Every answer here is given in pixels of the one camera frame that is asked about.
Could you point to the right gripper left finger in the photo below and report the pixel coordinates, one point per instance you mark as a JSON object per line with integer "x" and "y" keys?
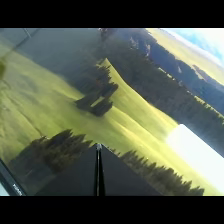
{"x": 80, "y": 176}

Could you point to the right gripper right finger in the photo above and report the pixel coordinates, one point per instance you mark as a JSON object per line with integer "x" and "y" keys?
{"x": 116, "y": 176}

